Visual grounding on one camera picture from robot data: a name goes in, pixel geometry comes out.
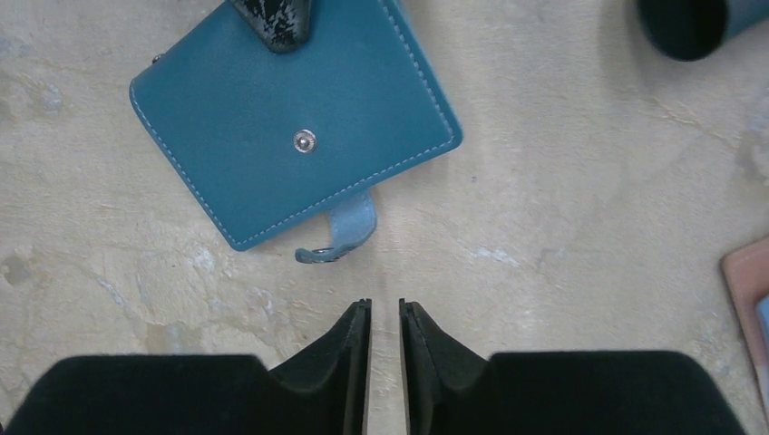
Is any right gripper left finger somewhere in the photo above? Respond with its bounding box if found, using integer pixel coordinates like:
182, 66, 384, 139
5, 299, 372, 434

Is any black corrugated hose centre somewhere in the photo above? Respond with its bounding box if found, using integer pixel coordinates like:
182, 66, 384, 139
635, 0, 769, 63

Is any pink open card holder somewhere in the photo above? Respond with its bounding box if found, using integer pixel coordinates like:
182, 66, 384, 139
721, 238, 768, 419

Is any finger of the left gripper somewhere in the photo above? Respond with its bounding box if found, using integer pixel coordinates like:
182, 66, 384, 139
230, 0, 313, 53

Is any blue leather card holder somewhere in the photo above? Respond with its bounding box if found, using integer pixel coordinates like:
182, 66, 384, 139
129, 1, 462, 264

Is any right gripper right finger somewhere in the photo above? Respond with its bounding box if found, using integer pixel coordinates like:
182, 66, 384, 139
399, 301, 744, 434

